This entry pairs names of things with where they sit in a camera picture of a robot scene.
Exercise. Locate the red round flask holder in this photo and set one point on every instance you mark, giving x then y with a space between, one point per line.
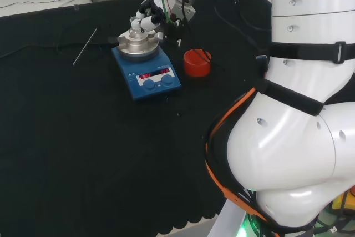
195 67

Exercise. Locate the clear cloth clip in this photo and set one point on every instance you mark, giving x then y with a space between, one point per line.
76 7

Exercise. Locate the clear round-bottom flask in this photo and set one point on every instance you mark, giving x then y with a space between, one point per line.
135 30

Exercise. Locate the heater with blue base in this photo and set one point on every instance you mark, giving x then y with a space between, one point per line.
149 65

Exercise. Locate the yellow stop button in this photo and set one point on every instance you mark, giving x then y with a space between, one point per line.
339 203

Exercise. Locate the black bench cloth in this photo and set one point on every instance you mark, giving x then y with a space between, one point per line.
83 137

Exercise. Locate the thin metal probe rod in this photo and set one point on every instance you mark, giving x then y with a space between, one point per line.
85 46

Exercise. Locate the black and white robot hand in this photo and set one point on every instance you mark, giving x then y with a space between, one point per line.
173 30

